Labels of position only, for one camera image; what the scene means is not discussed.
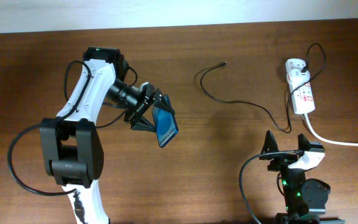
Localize white power strip cord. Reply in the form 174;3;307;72
301;113;358;149

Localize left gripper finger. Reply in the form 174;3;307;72
131;116;156;133
152;88;175;114

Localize blue Samsung Galaxy smartphone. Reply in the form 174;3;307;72
152;95;178;147

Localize black USB charging cable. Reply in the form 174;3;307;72
200;42;327;134

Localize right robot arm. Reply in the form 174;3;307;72
260;131;331;223

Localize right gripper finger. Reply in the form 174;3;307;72
298;134;311;151
260;130;279;156

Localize white power strip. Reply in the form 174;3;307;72
285;58;315;114

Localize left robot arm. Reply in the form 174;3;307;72
40;47;178;223

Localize white USB charger plug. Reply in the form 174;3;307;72
287;68;310;85

